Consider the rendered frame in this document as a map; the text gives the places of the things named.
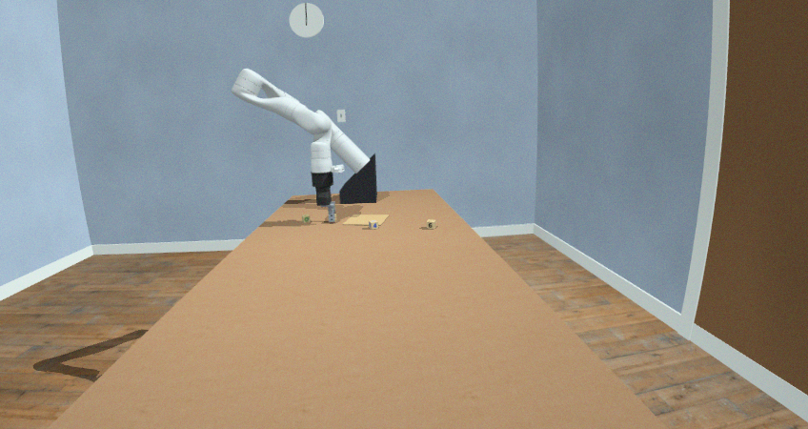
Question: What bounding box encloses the tan flat mat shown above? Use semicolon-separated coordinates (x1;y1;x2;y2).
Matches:
342;214;389;226

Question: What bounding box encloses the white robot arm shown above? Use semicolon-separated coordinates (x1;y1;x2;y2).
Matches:
232;69;370;173

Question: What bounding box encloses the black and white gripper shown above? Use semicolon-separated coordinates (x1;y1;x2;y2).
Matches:
311;157;344;222

